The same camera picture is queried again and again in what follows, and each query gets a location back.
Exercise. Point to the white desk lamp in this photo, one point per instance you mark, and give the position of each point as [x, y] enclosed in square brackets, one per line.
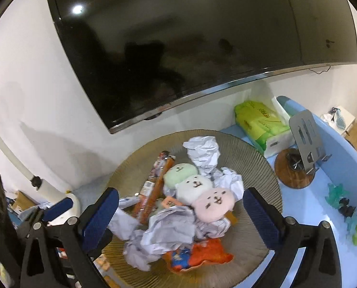
[58, 198]

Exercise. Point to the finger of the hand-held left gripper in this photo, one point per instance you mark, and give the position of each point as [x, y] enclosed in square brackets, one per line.
[58, 208]

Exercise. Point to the black flat television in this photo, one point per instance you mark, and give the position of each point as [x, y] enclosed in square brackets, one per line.
[181, 42]

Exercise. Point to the metal phone stand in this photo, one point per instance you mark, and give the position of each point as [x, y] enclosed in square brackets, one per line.
[306, 138]

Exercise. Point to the brown cardboard box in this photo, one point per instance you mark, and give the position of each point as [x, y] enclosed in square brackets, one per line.
[23, 201]

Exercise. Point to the round wooden coaster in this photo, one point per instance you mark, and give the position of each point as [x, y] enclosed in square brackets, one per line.
[289, 174]

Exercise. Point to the teal translucent toy figure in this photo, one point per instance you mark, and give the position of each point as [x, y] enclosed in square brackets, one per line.
[336, 195]

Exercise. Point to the small orange cardboard box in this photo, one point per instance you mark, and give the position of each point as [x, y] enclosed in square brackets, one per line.
[172, 201]

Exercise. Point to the three-ball dango plush toy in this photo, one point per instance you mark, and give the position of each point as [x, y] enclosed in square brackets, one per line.
[196, 190]

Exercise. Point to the orange sausage snack stick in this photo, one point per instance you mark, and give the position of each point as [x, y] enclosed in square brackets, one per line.
[159, 186]

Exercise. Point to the orange blue snack packet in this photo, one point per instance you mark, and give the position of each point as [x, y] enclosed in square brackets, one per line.
[205, 255]

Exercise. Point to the gold ribbed glass plate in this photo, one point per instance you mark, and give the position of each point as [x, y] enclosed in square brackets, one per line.
[253, 168]

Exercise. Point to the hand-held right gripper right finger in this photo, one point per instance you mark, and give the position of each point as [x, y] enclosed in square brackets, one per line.
[261, 219]

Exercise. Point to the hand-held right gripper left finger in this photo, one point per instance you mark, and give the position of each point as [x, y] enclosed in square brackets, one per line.
[102, 216]

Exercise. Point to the small black toy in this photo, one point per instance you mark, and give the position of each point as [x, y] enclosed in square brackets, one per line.
[347, 210]

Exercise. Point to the white box with blue brush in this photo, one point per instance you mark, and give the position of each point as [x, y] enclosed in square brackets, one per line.
[339, 120]

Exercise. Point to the green tissue pack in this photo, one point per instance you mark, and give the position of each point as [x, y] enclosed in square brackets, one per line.
[259, 123]

